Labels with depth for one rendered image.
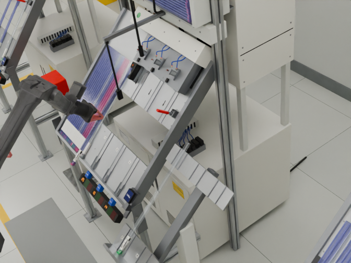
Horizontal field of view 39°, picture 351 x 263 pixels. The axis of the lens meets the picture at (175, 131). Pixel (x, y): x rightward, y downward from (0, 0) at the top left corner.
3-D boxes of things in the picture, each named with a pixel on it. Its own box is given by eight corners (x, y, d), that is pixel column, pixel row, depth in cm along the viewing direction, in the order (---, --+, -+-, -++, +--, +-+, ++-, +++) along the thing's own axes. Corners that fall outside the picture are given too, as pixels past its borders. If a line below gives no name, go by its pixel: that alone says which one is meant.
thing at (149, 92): (177, 134, 206) (170, 131, 203) (101, 71, 250) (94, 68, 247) (219, 64, 201) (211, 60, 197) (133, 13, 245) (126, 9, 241)
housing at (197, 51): (215, 74, 202) (194, 62, 192) (150, 33, 235) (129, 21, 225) (226, 57, 201) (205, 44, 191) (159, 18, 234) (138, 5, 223)
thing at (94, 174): (132, 210, 213) (120, 207, 208) (66, 135, 257) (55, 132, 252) (134, 207, 213) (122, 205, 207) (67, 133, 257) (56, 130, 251)
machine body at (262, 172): (201, 267, 266) (188, 188, 225) (132, 193, 312) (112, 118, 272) (289, 204, 290) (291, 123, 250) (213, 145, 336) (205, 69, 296)
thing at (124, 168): (130, 206, 211) (124, 205, 209) (63, 132, 255) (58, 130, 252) (152, 169, 208) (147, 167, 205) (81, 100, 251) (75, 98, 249)
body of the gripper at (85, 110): (86, 99, 214) (72, 94, 209) (97, 110, 208) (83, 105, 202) (79, 112, 215) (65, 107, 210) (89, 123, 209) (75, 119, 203)
